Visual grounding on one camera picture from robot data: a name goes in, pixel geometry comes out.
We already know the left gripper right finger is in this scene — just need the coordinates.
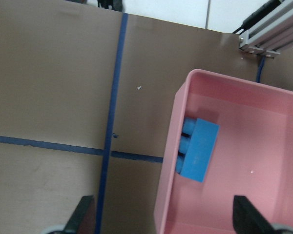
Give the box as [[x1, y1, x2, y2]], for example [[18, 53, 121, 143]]
[[233, 195, 293, 234]]

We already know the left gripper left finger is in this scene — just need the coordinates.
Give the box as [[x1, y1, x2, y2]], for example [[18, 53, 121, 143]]
[[42, 195, 96, 234]]

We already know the blue toy block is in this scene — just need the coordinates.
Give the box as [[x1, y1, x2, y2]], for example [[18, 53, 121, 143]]
[[175, 117, 219, 182]]

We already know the pink plastic box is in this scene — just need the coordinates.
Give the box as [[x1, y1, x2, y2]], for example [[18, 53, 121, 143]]
[[154, 69, 293, 234]]

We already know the aluminium frame post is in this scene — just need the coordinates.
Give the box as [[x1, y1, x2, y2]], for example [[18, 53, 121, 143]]
[[233, 0, 293, 58]]

